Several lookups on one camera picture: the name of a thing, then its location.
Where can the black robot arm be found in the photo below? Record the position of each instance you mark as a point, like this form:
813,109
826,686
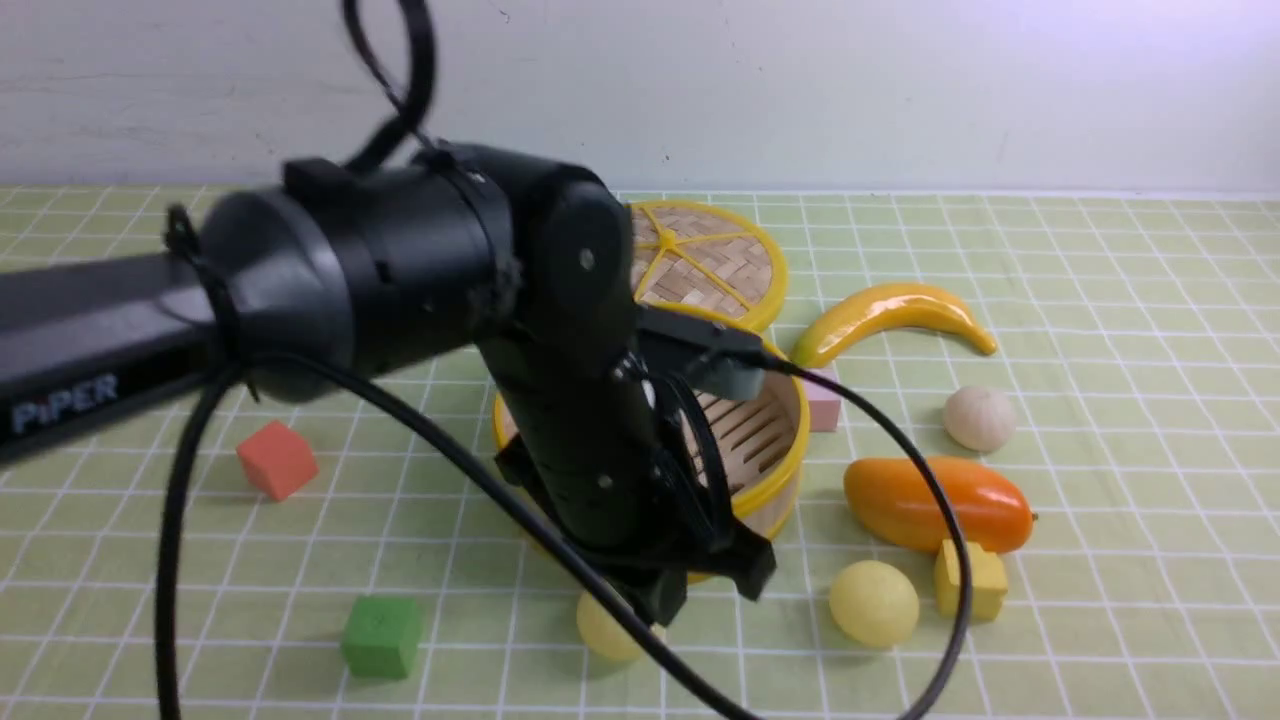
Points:
526,259

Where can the woven bamboo steamer lid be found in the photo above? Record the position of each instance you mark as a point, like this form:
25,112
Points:
695,254

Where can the pink foam cube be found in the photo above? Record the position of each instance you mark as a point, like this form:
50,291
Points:
824,406

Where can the red foam cube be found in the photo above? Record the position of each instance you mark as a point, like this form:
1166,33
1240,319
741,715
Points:
277,460

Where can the pale yellow bun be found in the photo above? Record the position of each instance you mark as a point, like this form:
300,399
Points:
874,603
602,635

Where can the bamboo steamer tray yellow rim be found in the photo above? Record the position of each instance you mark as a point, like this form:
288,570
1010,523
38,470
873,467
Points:
760,450

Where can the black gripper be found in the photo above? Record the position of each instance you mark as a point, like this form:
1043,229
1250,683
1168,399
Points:
636,529

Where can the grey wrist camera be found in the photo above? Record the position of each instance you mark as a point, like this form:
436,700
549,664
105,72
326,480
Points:
704,351

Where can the yellow foam cube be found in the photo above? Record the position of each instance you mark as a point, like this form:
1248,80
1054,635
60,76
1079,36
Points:
990,583

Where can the green foam cube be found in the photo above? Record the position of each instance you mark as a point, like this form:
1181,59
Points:
381,637

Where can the white bun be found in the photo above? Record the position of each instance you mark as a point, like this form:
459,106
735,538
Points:
980,418

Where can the yellow plastic banana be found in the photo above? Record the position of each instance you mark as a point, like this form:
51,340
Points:
888,307

